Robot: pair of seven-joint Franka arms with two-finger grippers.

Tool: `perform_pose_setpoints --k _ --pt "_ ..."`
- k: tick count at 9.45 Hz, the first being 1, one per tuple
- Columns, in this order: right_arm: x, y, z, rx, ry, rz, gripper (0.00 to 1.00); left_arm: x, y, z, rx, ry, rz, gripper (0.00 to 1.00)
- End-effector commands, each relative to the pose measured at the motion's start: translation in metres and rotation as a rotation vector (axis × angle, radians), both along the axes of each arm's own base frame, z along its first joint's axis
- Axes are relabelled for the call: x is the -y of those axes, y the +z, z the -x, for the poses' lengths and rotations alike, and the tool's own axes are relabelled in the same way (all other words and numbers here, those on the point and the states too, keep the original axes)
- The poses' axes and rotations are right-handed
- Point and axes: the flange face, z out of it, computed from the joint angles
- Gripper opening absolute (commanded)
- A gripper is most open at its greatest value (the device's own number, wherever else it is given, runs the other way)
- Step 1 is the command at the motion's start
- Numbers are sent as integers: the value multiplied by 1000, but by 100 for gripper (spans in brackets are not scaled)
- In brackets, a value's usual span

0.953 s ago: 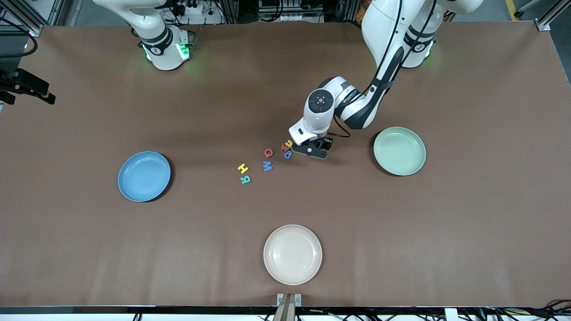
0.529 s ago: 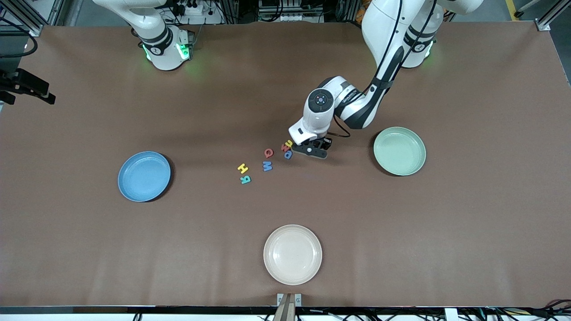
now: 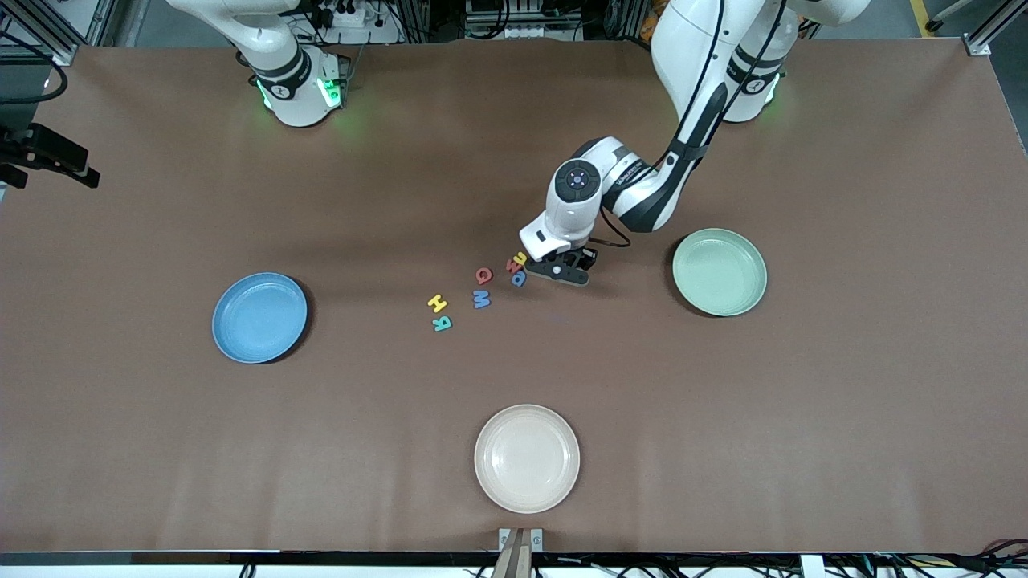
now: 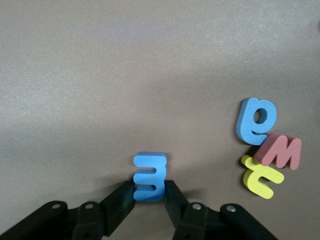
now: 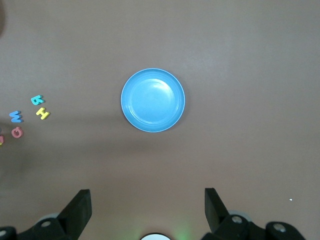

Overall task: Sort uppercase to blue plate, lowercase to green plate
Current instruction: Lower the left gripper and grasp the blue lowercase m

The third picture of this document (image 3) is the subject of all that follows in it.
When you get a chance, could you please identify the green plate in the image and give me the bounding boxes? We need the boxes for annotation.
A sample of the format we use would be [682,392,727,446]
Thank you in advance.
[672,228,769,317]

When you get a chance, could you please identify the cream plate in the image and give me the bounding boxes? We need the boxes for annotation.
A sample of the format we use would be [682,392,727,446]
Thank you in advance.
[474,404,581,515]

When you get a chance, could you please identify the blue plate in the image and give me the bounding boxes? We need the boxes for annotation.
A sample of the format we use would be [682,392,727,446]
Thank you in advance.
[211,272,309,364]

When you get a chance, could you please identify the white power strip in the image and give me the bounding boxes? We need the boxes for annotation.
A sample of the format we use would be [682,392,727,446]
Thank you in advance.
[504,22,581,41]
[321,0,405,46]

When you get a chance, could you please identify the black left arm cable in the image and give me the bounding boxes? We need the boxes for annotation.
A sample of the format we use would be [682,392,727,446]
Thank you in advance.
[594,0,792,248]

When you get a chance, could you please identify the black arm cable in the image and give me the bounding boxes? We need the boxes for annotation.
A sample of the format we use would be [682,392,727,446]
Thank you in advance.
[594,0,792,248]
[0,60,67,104]

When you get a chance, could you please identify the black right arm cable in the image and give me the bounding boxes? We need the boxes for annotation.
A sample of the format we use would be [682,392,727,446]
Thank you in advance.
[0,60,67,104]

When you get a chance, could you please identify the aluminium frame profile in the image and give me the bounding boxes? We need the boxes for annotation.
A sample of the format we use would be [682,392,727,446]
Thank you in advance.
[0,0,91,67]
[962,0,1028,57]

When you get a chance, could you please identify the grey metal bracket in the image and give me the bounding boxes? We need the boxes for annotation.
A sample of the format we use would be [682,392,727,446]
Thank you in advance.
[498,527,545,553]

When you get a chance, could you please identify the wooden post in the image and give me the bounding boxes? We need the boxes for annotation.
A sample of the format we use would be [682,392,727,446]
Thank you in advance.
[491,530,532,578]

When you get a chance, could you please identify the black table edge rail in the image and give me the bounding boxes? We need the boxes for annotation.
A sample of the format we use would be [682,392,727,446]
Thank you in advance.
[0,549,1028,568]

